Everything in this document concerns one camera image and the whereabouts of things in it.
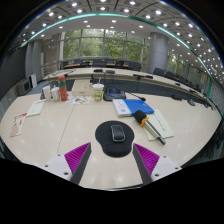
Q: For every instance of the group of ceiling lights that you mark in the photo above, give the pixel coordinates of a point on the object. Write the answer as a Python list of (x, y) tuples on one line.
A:
[(74, 4)]

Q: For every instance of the grey conference microphone unit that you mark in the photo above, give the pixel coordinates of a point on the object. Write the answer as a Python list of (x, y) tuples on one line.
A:
[(113, 94)]

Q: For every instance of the red and white leaflet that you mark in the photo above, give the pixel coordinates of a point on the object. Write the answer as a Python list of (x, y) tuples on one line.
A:
[(18, 125)]

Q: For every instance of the group of dark office chairs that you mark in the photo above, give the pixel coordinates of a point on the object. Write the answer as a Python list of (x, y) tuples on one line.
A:
[(135, 65)]

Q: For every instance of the white cardboard box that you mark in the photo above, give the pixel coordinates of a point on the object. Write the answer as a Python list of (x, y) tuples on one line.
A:
[(82, 88)]

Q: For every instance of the paper cup with straw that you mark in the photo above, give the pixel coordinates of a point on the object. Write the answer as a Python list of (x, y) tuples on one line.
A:
[(98, 93)]

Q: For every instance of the white jug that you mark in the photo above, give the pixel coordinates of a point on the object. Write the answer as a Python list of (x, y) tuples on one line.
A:
[(47, 94)]

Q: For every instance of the blue and white book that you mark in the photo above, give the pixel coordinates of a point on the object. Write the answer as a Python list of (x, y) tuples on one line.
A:
[(138, 106)]

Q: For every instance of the red bottle with green band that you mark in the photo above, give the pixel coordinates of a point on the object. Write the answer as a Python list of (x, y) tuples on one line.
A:
[(62, 90)]

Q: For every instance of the black mouse pad with wrist rest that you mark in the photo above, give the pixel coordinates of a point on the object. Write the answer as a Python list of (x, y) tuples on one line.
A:
[(105, 140)]

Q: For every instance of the white floor appliance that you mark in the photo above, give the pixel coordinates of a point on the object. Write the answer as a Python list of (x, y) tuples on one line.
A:
[(33, 81)]

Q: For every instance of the black computer mouse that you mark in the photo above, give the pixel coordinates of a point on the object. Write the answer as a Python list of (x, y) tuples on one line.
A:
[(118, 133)]

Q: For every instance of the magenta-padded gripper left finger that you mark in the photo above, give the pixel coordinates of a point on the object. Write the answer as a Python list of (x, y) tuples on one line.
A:
[(77, 159)]

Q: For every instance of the black handheld microphone orange band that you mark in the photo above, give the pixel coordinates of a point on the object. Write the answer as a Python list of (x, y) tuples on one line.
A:
[(140, 116)]

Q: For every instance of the colourful printed leaflet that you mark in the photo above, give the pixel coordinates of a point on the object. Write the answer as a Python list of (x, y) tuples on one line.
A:
[(78, 100)]

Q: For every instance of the white lidded cup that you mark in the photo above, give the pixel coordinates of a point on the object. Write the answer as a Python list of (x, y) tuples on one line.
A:
[(55, 94)]

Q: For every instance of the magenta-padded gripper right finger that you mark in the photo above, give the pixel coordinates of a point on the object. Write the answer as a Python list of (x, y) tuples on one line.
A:
[(148, 160)]

